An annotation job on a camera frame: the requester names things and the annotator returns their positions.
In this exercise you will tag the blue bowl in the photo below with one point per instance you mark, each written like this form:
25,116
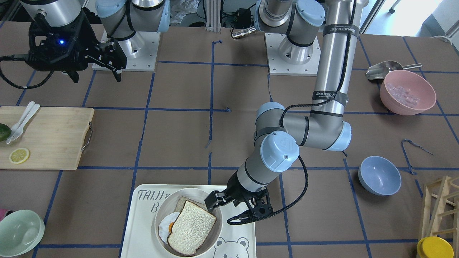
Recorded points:
379,176

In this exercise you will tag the wooden cup rack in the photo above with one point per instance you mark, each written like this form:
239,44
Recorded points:
440,199

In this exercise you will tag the white bear tray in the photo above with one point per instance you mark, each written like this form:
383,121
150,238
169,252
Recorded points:
152,202

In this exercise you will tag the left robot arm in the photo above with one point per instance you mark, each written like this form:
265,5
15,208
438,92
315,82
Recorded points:
281,131

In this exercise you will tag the yellow mug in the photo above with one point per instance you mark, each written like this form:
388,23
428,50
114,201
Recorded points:
434,247

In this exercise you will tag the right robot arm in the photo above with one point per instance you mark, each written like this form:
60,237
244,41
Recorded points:
123,20

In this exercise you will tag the bread slice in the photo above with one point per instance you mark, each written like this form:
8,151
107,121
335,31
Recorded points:
181,204
191,229

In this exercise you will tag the wooden cutting board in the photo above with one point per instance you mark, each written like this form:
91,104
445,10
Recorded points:
54,136

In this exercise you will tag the fried egg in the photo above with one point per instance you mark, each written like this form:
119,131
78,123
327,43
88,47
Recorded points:
165,226

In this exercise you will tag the green avocado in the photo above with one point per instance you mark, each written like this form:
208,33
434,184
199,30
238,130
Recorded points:
5,132

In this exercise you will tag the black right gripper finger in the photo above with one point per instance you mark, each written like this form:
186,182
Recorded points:
113,48
114,64

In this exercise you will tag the lemon slice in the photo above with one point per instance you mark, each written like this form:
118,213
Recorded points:
19,156

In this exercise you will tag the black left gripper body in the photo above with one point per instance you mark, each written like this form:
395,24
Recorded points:
237,187

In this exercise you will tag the white plastic spoon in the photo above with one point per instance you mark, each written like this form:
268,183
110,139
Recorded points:
28,113

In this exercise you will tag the metal scoop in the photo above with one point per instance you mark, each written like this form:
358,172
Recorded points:
380,70

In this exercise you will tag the green bowl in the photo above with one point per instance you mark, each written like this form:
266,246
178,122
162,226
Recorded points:
20,232

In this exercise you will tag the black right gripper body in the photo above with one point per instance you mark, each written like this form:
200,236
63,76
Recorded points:
87,48

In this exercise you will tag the pink bowl with ice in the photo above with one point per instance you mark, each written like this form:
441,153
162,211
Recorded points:
406,93

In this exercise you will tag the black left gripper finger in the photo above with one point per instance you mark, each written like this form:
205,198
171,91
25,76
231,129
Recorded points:
220,198

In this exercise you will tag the white round plate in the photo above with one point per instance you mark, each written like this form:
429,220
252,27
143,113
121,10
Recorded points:
196,193

